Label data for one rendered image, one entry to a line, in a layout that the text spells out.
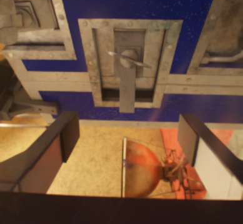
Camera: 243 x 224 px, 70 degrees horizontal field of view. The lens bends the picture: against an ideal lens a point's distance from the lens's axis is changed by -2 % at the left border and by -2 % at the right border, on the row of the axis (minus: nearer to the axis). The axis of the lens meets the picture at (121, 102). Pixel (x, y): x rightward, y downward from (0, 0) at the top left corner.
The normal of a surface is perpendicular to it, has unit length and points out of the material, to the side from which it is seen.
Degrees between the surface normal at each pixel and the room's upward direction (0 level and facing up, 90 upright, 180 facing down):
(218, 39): 90
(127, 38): 90
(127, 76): 90
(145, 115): 90
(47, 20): 106
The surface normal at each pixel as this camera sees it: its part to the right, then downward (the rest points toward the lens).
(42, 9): 0.25, 0.75
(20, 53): -0.04, 0.77
